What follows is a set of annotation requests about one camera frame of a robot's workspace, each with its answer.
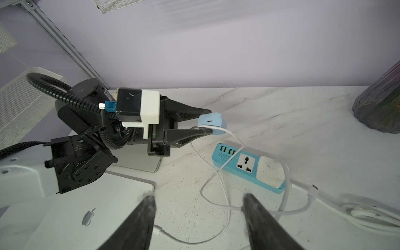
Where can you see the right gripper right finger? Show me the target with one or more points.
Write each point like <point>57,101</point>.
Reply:
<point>265,233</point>

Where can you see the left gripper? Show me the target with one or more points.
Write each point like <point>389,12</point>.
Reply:
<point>163,136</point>

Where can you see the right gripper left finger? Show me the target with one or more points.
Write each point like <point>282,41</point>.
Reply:
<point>135,232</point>

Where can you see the light blue charger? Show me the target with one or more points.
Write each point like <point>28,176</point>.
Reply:
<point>214,120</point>

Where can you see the white charger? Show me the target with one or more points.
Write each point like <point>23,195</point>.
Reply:
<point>270,172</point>

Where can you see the teal power strip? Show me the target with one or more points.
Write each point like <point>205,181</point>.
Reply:
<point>241,164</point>

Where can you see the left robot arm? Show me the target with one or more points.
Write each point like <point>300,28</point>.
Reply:
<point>102,123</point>

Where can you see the grey laptop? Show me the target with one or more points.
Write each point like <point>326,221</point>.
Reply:
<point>134,156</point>

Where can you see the lower white mesh shelf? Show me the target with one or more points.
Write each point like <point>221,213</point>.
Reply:
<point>23,106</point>

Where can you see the white mesh shelf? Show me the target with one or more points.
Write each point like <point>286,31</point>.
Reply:
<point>7,41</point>
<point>23,106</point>

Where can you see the dark glass vase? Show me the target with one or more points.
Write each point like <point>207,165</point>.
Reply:
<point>378,107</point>

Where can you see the upper white mesh shelf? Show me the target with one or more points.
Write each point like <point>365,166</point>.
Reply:
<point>7,41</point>

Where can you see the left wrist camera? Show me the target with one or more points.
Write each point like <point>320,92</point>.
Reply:
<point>138,108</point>

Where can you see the white wire wall basket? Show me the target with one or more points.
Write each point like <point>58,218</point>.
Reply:
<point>111,5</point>

